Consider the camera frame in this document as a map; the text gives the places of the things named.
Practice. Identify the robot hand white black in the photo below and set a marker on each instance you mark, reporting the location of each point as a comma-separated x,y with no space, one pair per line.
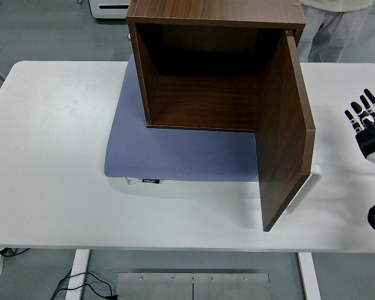
367,140

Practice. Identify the brown wooden cabinet door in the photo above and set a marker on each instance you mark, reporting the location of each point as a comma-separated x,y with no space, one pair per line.
281,150

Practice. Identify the brown wooden cabinet body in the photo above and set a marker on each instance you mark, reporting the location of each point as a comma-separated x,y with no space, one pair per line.
206,12

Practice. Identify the person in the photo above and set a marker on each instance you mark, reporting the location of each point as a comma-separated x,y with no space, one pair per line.
328,31

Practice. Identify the white table leg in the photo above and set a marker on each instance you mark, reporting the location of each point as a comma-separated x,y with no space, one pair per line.
78,272
309,275

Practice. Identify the blue-grey textured mat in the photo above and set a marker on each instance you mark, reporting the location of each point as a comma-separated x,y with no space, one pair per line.
175,153

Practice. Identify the grey metal plate with screws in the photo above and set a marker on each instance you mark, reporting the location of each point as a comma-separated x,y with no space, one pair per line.
231,287
153,287

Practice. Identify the black mat label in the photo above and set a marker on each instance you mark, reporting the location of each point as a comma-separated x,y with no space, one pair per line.
151,181

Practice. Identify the white mat tag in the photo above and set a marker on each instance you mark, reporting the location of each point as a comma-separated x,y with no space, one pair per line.
132,182

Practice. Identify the white appliance box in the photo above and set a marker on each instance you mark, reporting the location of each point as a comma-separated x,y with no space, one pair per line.
112,13

